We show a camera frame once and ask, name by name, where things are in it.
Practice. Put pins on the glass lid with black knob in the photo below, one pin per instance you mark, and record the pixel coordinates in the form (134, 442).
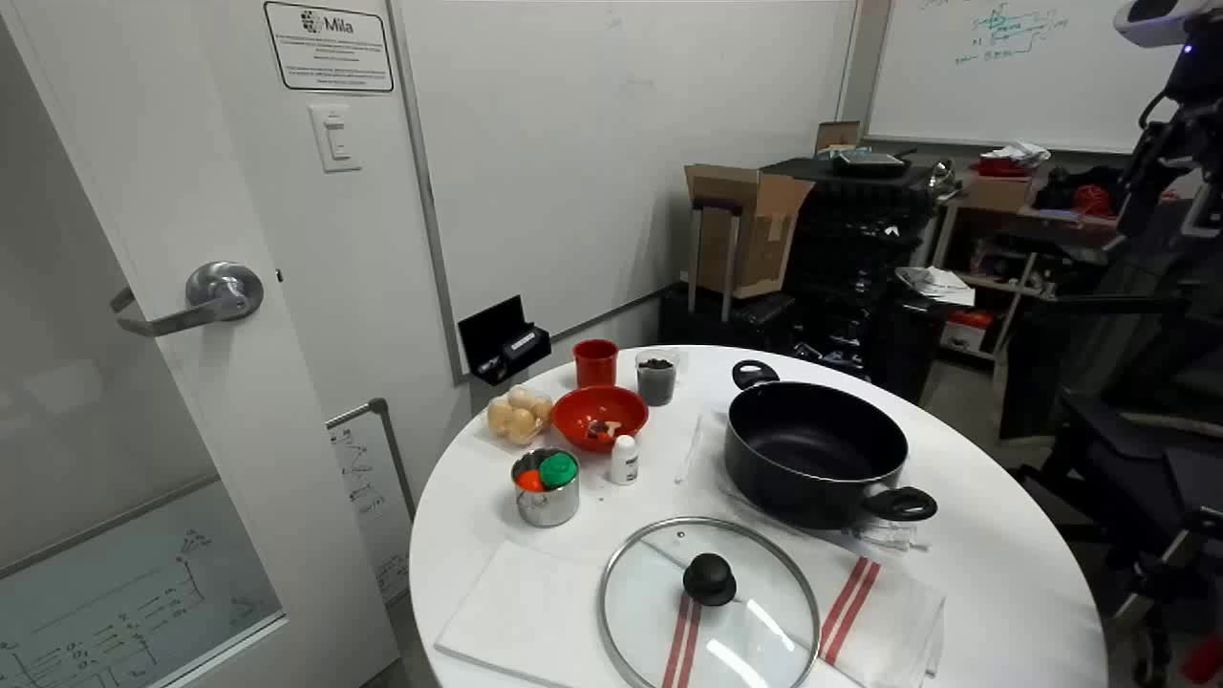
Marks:
(707, 578)

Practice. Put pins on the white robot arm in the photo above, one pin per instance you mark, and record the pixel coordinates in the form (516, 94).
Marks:
(1150, 16)

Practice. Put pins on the black cooking pot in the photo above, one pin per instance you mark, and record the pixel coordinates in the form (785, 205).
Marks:
(815, 445)

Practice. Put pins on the red cup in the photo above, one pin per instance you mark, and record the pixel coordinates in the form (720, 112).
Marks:
(592, 366)

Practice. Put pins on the clear cup with dark contents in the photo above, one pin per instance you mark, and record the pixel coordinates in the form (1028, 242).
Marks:
(655, 378)

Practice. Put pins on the red plastic bowl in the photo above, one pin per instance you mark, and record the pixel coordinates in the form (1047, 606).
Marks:
(599, 415)

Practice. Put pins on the open black case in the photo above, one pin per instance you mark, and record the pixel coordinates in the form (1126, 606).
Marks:
(502, 337)

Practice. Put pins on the small white bottle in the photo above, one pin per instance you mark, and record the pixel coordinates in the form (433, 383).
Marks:
(625, 459)

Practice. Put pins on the brown cardboard box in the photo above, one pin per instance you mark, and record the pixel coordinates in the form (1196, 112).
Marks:
(762, 230)

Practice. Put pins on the black equipment cart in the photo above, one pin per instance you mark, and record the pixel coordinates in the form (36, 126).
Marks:
(861, 255)

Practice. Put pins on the white towel with red stripes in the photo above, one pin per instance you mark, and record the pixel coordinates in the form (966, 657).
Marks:
(536, 614)

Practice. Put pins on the cluttered storage shelf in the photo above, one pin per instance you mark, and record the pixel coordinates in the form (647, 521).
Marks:
(1018, 215)

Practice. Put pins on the white board leaning on wall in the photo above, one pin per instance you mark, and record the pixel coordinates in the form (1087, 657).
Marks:
(367, 490)

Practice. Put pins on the white light switch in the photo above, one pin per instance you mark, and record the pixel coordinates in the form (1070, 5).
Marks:
(334, 139)

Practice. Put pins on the white wall sign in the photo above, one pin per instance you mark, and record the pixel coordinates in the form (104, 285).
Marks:
(329, 43)

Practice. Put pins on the wall whiteboard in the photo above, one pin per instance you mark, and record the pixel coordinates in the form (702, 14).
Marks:
(1018, 76)

